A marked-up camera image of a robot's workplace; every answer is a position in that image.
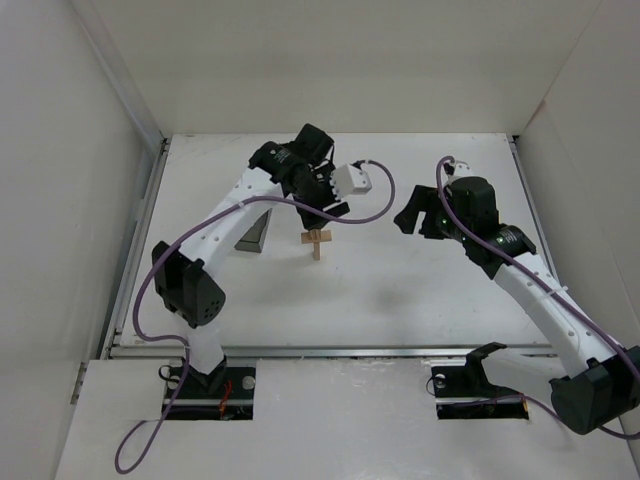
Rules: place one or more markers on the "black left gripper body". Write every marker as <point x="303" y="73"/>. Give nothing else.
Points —
<point x="319" y="208"/>

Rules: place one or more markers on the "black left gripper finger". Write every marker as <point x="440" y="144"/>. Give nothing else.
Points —
<point x="311" y="221"/>
<point x="338" y="210"/>

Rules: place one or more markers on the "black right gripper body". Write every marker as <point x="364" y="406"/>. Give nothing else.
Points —
<point x="427" y="215"/>

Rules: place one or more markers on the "light wood block numbered ten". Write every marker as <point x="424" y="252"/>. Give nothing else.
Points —
<point x="327" y="236"/>

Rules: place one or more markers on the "light wood block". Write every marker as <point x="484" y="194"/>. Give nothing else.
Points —
<point x="317" y="252"/>

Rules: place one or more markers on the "smoky transparent plastic box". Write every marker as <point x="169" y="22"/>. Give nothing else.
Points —
<point x="254" y="238"/>

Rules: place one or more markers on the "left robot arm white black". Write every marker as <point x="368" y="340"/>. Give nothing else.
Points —
<point x="185" y="275"/>

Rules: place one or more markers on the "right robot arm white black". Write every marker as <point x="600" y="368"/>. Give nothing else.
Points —
<point x="594" y="380"/>

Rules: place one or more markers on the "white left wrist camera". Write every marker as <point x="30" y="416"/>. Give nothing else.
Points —
<point x="349" y="180"/>

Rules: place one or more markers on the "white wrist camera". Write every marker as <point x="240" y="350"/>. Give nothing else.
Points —
<point x="457" y="169"/>
<point x="349" y="180"/>

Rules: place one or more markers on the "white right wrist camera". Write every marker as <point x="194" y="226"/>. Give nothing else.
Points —
<point x="457" y="169"/>

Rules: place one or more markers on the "aluminium right side rail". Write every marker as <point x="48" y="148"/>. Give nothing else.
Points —
<point x="543" y="243"/>

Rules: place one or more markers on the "aluminium rail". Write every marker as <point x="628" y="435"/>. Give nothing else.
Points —
<point x="145" y="194"/>
<point x="284" y="352"/>
<point x="543" y="243"/>

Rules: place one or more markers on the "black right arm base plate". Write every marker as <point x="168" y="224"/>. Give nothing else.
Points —
<point x="463" y="392"/>

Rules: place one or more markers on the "aluminium left side rail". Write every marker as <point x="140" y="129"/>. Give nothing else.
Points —
<point x="145" y="194"/>

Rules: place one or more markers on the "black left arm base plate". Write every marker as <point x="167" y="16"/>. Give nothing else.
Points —
<point x="227" y="395"/>

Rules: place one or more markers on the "aluminium front rail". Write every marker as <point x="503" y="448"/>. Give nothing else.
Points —
<point x="284" y="352"/>

